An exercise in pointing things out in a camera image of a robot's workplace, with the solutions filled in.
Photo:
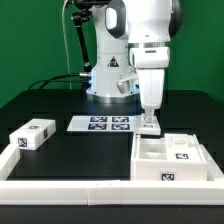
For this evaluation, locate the white base tag plate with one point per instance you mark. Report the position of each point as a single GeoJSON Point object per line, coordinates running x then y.
{"type": "Point", "coordinates": [101, 124]}

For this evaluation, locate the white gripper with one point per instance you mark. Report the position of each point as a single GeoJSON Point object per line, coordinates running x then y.
{"type": "Point", "coordinates": [151, 82]}

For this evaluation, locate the white cabinet top block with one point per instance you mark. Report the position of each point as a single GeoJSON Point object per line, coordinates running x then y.
{"type": "Point", "coordinates": [33, 134]}

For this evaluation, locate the white U-shaped frame fence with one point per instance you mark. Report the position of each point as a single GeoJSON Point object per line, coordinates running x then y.
{"type": "Point", "coordinates": [118, 192]}

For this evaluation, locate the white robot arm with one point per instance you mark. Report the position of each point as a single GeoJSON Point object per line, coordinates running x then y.
{"type": "Point", "coordinates": [133, 50]}

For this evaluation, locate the white cabinet body box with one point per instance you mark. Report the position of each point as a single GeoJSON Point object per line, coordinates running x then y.
{"type": "Point", "coordinates": [149, 163]}

